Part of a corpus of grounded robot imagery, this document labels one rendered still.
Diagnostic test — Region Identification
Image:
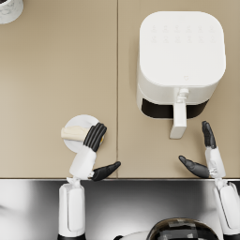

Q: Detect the beige chicken roll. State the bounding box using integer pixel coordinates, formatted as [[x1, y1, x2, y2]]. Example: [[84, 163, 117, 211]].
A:
[[60, 125, 91, 143]]

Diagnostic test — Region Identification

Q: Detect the pale white air fryer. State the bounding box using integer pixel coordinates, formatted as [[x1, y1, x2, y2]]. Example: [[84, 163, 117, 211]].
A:
[[135, 10, 227, 141]]

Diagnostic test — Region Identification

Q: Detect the white round plate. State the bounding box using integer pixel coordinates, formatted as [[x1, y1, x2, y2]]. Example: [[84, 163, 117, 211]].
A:
[[63, 113, 105, 154]]

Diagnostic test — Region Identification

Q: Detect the dark round robot body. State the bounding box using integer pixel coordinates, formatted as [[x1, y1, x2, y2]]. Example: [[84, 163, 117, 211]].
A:
[[112, 217, 221, 240]]

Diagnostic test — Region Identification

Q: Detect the white marbled round pot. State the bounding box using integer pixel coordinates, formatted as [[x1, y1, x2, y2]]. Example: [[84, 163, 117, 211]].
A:
[[0, 0, 24, 25]]

